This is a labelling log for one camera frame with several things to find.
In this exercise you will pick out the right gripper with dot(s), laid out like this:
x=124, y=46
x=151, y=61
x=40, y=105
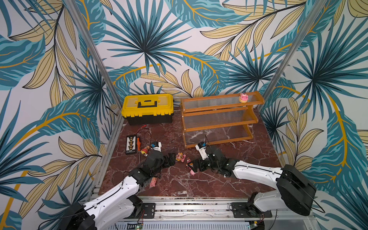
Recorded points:
x=200, y=164

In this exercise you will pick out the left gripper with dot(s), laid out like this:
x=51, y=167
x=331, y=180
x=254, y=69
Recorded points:
x=172, y=160

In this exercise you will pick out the pink yellow figure toy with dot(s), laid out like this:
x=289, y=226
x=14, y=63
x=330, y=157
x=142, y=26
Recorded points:
x=180, y=157

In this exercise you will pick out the ice cream cone figure toy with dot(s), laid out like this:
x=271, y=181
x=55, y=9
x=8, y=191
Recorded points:
x=145, y=150

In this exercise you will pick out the pink round pig figure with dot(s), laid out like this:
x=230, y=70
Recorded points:
x=243, y=98

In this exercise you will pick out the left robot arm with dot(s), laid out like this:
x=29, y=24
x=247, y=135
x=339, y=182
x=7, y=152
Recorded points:
x=121, y=201

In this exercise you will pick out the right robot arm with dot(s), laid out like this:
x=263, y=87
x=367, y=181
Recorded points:
x=291, y=189

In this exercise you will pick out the orange clear plastic shelf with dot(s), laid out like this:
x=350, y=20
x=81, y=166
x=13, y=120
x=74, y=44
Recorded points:
x=219, y=119

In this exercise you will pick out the yellow black toolbox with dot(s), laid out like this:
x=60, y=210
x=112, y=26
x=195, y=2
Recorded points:
x=148, y=109

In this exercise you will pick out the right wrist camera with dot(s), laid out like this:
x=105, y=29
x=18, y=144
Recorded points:
x=201, y=147

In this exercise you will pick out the orange handled screwdriver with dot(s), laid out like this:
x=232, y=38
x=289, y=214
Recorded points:
x=138, y=144

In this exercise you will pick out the aluminium mounting rail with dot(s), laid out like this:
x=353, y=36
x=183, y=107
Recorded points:
x=180, y=213

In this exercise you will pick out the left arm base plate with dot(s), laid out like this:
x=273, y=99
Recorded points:
x=145, y=211

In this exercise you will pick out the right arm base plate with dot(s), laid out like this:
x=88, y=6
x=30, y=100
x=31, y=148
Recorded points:
x=245, y=210

